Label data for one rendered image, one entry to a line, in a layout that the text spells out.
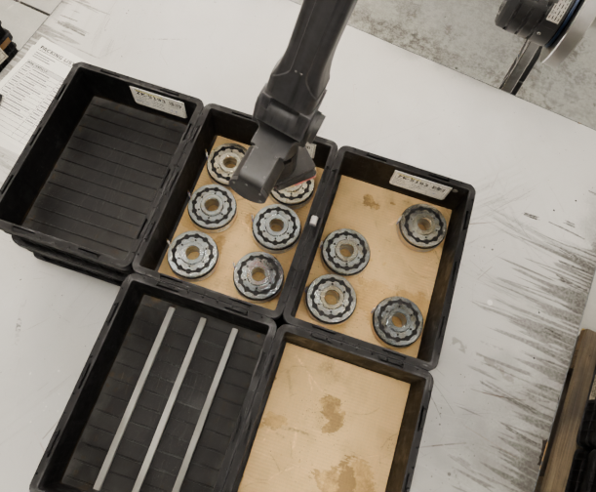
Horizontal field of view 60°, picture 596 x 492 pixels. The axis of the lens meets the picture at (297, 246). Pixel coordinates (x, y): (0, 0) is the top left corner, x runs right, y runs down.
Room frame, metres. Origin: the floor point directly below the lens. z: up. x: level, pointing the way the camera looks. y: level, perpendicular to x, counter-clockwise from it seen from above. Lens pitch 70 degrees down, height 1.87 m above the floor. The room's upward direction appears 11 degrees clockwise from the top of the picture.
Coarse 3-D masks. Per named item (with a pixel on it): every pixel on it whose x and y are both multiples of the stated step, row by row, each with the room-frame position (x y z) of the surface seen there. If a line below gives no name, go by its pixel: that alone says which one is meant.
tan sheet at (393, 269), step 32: (352, 192) 0.53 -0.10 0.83; (384, 192) 0.54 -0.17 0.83; (352, 224) 0.45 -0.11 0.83; (384, 224) 0.47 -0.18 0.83; (448, 224) 0.50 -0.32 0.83; (384, 256) 0.39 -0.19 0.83; (416, 256) 0.41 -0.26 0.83; (384, 288) 0.32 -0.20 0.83; (416, 288) 0.33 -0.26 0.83; (352, 320) 0.24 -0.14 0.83; (416, 352) 0.20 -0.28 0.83
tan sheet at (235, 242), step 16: (240, 144) 0.59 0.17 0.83; (208, 176) 0.50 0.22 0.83; (320, 176) 0.55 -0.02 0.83; (192, 192) 0.45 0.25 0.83; (208, 208) 0.43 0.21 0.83; (240, 208) 0.44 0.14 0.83; (256, 208) 0.45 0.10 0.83; (304, 208) 0.47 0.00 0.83; (192, 224) 0.38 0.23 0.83; (240, 224) 0.40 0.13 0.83; (304, 224) 0.43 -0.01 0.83; (224, 240) 0.36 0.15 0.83; (240, 240) 0.37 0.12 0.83; (192, 256) 0.31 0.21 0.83; (224, 256) 0.32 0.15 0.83; (240, 256) 0.33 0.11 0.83; (288, 256) 0.35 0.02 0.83; (224, 272) 0.29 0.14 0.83; (256, 272) 0.30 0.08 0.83; (208, 288) 0.25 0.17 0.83; (224, 288) 0.26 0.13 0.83; (256, 304) 0.24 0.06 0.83; (272, 304) 0.24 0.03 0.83
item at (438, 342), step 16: (336, 160) 0.54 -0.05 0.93; (384, 160) 0.57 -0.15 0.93; (336, 176) 0.51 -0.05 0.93; (432, 176) 0.56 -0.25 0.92; (320, 208) 0.43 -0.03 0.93; (464, 208) 0.49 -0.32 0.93; (320, 224) 0.40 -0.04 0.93; (464, 224) 0.46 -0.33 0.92; (464, 240) 0.42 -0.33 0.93; (304, 256) 0.32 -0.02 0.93; (448, 288) 0.31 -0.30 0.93; (288, 304) 0.23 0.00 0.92; (448, 304) 0.28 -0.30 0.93; (288, 320) 0.19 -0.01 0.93; (336, 336) 0.18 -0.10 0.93; (384, 352) 0.17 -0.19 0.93; (400, 352) 0.17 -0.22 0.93; (432, 352) 0.19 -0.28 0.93; (432, 368) 0.16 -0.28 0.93
